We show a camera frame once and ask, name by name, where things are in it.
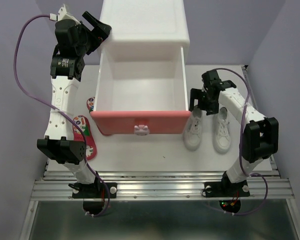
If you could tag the white sneaker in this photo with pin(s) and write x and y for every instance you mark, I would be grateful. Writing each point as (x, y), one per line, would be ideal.
(221, 136)
(192, 134)

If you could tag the pink drawer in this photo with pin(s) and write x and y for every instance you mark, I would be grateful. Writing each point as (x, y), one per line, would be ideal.
(141, 95)

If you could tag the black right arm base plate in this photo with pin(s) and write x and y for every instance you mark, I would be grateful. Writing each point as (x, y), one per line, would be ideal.
(216, 189)

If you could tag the white shoe cabinet body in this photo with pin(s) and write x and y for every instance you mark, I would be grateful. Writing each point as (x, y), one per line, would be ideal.
(146, 29)

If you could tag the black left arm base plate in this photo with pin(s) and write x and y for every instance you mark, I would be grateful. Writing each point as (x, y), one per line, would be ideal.
(88, 191)

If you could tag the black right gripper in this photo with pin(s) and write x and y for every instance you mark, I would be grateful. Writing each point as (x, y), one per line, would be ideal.
(196, 94)

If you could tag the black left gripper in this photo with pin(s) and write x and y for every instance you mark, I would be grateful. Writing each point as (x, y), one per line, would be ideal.
(100, 34)

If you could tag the red patterned slipper near cabinet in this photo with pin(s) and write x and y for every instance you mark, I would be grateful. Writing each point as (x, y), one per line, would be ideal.
(90, 104)

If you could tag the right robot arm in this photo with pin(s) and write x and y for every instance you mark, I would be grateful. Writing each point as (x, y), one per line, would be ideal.
(258, 135)

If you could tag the aluminium rail frame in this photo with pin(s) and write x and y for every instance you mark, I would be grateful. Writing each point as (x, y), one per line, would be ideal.
(158, 168)

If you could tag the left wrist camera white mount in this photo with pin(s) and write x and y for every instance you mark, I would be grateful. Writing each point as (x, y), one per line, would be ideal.
(63, 14)

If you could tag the red patterned slipper near arm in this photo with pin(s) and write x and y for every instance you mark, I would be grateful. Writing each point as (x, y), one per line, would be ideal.
(82, 122)

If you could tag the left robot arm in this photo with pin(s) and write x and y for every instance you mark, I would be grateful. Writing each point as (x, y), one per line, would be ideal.
(58, 143)

